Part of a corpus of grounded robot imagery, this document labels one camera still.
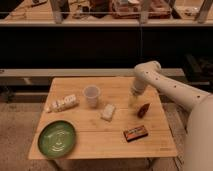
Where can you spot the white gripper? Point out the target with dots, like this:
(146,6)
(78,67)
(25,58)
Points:
(137,88)

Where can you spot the dark red pepper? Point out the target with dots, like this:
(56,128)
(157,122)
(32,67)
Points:
(142,111)

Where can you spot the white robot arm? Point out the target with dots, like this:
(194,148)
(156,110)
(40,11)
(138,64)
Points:
(198,150)

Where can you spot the white sponge block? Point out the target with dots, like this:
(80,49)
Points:
(107,113)

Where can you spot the orange brown snack box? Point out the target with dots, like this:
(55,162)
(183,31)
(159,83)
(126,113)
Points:
(135,133)

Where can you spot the wooden table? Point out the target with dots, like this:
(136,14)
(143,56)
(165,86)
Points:
(100,139)

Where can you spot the white plastic bottle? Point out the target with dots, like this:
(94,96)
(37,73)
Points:
(62,104)

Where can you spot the green round plate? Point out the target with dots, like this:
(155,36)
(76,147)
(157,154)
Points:
(57,139)

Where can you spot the background shelf rack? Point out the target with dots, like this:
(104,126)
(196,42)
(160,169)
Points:
(107,13)

